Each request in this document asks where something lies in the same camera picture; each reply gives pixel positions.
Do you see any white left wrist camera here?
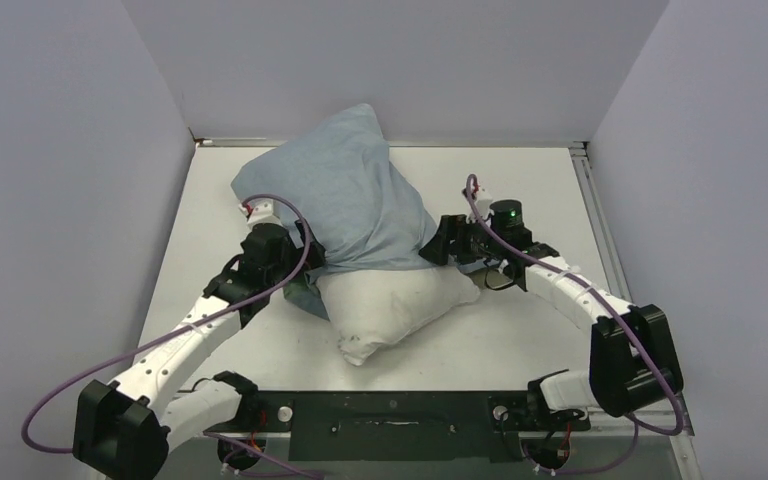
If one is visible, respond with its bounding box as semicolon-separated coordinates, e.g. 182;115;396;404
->
239;199;281;229

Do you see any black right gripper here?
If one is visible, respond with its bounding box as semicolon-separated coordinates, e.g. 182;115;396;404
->
420;212;505;266

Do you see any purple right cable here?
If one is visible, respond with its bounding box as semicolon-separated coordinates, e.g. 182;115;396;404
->
463;173;688;478

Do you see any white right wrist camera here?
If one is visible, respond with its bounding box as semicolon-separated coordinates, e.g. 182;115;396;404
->
464;185;493;222

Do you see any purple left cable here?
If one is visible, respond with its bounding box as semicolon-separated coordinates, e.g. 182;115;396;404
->
20;193;327;480

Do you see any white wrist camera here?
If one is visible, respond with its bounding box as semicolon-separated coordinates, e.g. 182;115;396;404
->
464;185;493;222
239;199;281;229

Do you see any purple cable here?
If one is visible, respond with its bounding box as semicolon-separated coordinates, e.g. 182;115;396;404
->
20;193;327;480
463;173;688;478

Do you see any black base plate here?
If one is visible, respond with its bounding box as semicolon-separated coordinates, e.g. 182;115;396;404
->
212;391;591;462

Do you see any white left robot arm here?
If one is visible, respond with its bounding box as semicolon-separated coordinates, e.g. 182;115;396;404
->
72;219;322;479

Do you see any white pillow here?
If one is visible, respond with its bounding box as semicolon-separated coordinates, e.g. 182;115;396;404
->
316;266;480;366

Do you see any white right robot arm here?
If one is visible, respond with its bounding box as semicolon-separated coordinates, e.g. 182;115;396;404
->
419;199;684;428

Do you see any light blue pillowcase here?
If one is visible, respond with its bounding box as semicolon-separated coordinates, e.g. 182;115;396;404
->
231;104;437;319

